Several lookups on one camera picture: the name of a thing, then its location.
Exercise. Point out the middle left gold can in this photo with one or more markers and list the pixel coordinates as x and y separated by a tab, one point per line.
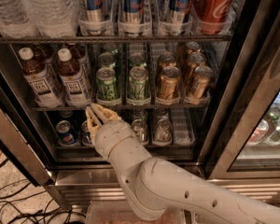
165	60

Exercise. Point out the left Pepsi can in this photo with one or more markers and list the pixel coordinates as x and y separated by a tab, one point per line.
66	133

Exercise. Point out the wire shelf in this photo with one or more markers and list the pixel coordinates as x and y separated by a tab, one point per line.
113	39
117	107

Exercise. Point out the middle Red Bull can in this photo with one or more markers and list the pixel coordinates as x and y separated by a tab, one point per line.
132	16

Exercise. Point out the upper wire shelf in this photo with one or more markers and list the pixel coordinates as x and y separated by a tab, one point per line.
113	39

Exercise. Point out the left silver can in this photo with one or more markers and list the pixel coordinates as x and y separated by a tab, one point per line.
140	129

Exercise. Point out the tea bottle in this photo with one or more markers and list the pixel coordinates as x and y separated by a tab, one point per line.
41	79
45	53
74	79
80	53

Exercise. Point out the steel fridge door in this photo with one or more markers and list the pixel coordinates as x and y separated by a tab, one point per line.
15	147

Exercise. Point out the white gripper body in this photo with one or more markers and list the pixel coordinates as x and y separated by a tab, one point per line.
112	133

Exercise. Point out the pepsi can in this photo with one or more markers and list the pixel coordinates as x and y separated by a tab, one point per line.
86	135
66	133

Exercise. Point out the red bull can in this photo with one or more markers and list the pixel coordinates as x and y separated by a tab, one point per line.
95	17
174	14
132	16

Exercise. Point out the right silver can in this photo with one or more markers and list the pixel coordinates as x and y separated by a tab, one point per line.
163	131

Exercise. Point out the left clear plastic bin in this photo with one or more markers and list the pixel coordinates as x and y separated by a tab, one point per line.
119	212

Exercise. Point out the green can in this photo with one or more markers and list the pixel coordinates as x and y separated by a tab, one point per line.
137	59
107	84
107	59
138	82
111	47

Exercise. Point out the clear water bottle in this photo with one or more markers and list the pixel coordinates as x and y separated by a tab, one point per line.
56	18
14	20

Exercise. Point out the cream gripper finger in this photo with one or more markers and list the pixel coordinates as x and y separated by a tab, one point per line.
104	114
93	122

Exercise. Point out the left Red Bull can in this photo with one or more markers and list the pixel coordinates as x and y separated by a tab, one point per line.
95	17

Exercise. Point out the left clear water bottle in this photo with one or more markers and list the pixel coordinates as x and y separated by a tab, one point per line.
14	20

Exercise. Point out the red Coca-Cola can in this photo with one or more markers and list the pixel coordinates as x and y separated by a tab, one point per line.
211	13

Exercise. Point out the middle Pepsi can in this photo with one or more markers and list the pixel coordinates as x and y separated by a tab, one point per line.
86	135

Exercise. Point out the silver can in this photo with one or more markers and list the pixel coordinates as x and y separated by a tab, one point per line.
163	131
140	129

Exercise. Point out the front right gold can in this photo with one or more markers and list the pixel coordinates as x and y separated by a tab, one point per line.
201	78

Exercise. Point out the right Red Bull can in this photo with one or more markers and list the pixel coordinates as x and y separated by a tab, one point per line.
174	14

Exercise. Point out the middle right gold can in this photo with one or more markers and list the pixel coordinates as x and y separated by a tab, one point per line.
193	60

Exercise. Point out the gold can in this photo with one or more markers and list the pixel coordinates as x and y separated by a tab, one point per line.
185	48
168	83
165	60
193	60
201	78

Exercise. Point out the back right gold can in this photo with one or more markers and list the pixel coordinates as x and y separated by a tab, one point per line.
185	48

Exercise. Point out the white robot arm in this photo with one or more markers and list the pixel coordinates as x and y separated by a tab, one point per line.
151	184

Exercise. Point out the right clear water bottle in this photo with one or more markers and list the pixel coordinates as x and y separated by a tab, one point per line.
56	18

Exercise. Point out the middle wire shelf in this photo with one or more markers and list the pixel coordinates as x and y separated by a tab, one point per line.
117	107

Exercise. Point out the front left gold can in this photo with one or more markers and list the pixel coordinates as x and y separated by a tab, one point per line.
168	83

